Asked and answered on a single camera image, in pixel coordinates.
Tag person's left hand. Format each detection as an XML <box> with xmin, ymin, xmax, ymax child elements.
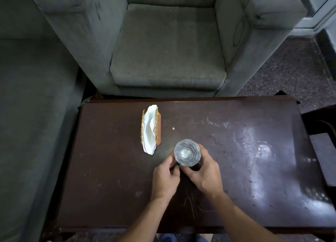
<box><xmin>151</xmin><ymin>151</ymin><xmax>181</xmax><ymax>201</ymax></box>

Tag grey fabric armchair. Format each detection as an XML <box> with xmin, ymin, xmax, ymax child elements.
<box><xmin>29</xmin><ymin>0</ymin><xmax>308</xmax><ymax>98</ymax></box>

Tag white door frame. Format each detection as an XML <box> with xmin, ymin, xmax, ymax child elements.
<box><xmin>289</xmin><ymin>0</ymin><xmax>336</xmax><ymax>37</ymax></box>

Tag person's blue jeans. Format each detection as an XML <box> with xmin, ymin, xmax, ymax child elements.
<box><xmin>157</xmin><ymin>233</ymin><xmax>208</xmax><ymax>242</ymax></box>

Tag gold wire napkin holder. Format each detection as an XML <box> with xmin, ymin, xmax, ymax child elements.
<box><xmin>141</xmin><ymin>108</ymin><xmax>162</xmax><ymax>147</ymax></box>

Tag person's left forearm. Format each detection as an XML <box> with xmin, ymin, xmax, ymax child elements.
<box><xmin>117</xmin><ymin>196</ymin><xmax>172</xmax><ymax>242</ymax></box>

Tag grey fabric sofa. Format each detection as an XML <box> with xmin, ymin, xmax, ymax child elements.
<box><xmin>0</xmin><ymin>0</ymin><xmax>86</xmax><ymax>242</ymax></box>

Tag clear drinking glass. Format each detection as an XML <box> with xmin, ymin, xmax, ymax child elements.
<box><xmin>174</xmin><ymin>139</ymin><xmax>202</xmax><ymax>168</ymax></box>

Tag white paper napkin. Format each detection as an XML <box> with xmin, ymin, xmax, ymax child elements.
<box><xmin>142</xmin><ymin>105</ymin><xmax>159</xmax><ymax>156</ymax></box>

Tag person's right hand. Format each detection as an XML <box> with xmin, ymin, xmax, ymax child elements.
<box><xmin>180</xmin><ymin>145</ymin><xmax>225</xmax><ymax>199</ymax></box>

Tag person's right forearm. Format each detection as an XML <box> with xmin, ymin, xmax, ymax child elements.
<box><xmin>207</xmin><ymin>189</ymin><xmax>285</xmax><ymax>242</ymax></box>

